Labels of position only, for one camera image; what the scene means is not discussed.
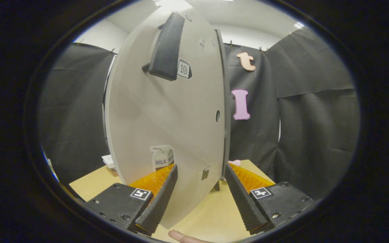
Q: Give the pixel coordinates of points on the black backdrop cloth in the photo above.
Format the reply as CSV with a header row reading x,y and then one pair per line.
x,y
316,118

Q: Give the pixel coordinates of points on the small ceiling light panel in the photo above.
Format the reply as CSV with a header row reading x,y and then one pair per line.
x,y
299,25

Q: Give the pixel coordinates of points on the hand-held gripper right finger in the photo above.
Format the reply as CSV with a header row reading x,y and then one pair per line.
x,y
243,200

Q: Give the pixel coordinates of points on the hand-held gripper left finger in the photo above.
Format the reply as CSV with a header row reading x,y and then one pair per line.
x,y
160,202

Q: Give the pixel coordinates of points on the small pink object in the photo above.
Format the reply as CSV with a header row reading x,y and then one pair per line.
x,y
235,162

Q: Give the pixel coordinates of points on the large ceiling light panel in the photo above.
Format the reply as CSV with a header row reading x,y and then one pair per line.
x,y
174,4

